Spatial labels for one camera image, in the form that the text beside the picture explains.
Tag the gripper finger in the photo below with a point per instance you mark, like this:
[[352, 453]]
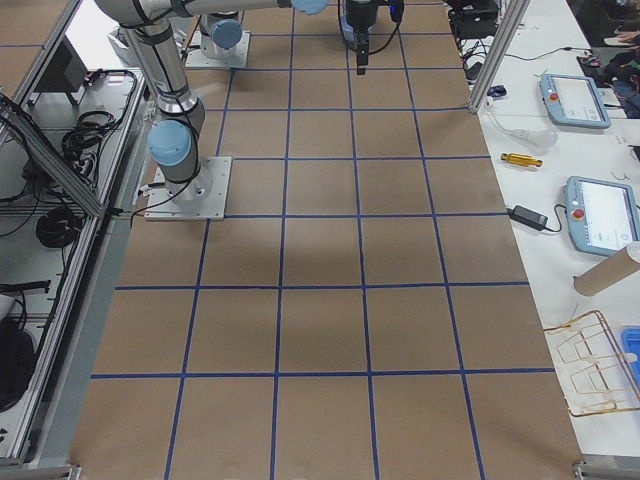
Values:
[[362, 61]]

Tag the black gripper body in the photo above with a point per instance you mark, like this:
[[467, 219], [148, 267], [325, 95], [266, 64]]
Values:
[[359, 17]]

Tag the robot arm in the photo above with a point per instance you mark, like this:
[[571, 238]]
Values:
[[227, 33], [173, 142]]

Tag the brass cylinder tool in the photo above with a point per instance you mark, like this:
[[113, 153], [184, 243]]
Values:
[[522, 160]]

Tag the white light bulb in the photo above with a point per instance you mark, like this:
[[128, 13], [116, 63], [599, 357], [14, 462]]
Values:
[[540, 140]]

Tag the upper teach pendant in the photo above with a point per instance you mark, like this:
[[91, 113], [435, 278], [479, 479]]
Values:
[[573, 101]]

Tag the teach pendant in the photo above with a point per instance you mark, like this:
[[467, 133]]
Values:
[[602, 216], [573, 101]]

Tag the black power brick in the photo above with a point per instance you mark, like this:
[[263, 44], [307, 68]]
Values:
[[528, 217]]

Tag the lower teach pendant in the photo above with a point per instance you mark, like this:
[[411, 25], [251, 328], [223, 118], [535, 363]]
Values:
[[602, 216]]

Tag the cardboard tube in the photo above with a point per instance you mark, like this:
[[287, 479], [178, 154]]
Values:
[[609, 271]]

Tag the blue plastic container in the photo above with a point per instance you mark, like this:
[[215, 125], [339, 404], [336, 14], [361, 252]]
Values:
[[630, 343]]

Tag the aluminium frame post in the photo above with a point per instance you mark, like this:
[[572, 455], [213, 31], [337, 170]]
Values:
[[502, 40]]

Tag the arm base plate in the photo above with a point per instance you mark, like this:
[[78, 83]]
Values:
[[204, 198], [203, 54]]

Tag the gold wire rack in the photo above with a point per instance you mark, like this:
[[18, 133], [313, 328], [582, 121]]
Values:
[[591, 366]]

